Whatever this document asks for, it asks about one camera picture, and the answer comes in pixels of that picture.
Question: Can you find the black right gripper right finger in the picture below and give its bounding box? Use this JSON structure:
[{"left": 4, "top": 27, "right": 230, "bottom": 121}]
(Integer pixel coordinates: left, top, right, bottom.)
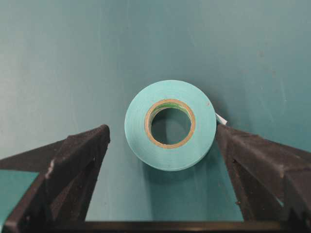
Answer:
[{"left": 216, "top": 124, "right": 311, "bottom": 233}]

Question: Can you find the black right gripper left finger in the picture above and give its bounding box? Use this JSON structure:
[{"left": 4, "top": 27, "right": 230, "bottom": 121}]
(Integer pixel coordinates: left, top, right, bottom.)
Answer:
[{"left": 0, "top": 125, "right": 110, "bottom": 233}]

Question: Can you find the teal tape roll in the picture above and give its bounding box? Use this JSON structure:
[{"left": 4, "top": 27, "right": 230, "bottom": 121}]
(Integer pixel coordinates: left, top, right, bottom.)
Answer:
[{"left": 124, "top": 80, "right": 227, "bottom": 171}]

